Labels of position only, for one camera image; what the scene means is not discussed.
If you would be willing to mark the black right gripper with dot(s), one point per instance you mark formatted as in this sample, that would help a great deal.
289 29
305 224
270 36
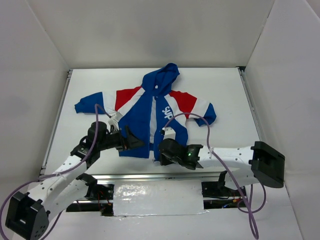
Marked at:
164 153

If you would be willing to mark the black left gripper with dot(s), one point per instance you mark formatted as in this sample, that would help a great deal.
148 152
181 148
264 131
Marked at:
125 141

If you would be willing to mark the blue red white hooded jacket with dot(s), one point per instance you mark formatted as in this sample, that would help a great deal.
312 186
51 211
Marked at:
147 108

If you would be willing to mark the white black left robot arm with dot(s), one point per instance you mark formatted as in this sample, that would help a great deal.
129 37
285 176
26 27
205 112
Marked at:
29 214

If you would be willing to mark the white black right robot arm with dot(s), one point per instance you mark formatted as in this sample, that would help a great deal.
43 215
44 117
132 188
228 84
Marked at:
260 163

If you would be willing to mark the white foil front panel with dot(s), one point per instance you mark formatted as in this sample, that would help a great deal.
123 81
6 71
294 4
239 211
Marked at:
158 198

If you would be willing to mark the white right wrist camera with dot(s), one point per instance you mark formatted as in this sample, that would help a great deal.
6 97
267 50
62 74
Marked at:
168 133

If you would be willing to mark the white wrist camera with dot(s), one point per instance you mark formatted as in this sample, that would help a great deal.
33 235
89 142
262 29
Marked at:
168 133
114 119

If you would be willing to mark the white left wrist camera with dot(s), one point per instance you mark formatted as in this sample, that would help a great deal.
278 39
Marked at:
114 119

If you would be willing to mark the aluminium front frame rail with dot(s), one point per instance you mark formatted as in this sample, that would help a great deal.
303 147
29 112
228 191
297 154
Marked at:
155 176

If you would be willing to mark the aluminium frame rail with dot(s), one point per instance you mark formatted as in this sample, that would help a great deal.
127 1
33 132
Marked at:
155 176
253 109
55 125

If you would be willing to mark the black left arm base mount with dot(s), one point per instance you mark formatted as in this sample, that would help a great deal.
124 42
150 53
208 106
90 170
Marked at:
103 194

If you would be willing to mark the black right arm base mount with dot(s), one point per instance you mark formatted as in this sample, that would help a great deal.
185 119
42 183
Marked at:
217 196

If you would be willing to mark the aluminium left frame rail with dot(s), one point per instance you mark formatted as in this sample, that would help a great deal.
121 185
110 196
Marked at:
55 125

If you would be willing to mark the aluminium right frame rail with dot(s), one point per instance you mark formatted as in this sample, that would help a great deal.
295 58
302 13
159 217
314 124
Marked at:
253 109

